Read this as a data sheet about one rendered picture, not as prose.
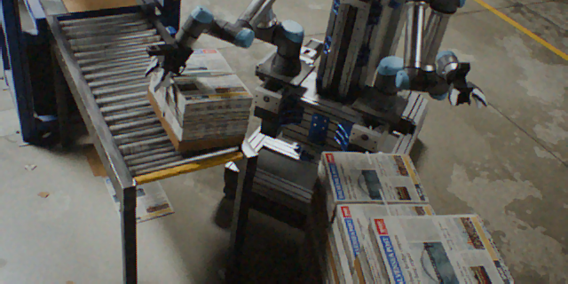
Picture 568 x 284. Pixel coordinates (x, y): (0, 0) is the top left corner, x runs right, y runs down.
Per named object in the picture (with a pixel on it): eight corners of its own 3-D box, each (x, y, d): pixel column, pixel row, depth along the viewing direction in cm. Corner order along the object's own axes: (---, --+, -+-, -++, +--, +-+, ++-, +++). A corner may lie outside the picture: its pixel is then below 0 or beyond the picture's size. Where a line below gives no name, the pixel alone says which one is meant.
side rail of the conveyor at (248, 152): (256, 176, 236) (259, 154, 229) (244, 179, 234) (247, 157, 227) (148, 23, 324) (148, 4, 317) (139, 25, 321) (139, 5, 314)
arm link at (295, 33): (295, 59, 269) (299, 34, 261) (269, 50, 273) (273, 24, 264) (305, 50, 278) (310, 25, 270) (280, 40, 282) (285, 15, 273)
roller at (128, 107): (203, 102, 260) (204, 93, 257) (99, 122, 238) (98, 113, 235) (199, 96, 263) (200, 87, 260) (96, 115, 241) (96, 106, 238)
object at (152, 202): (175, 212, 305) (175, 210, 305) (122, 226, 292) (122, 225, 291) (152, 168, 329) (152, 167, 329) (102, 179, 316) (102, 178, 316)
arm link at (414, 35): (410, -34, 227) (401, 87, 223) (436, -30, 228) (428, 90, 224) (400, -24, 239) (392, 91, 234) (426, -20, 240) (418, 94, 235)
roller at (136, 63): (177, 65, 281) (177, 57, 278) (80, 81, 259) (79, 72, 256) (174, 60, 284) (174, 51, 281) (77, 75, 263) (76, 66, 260)
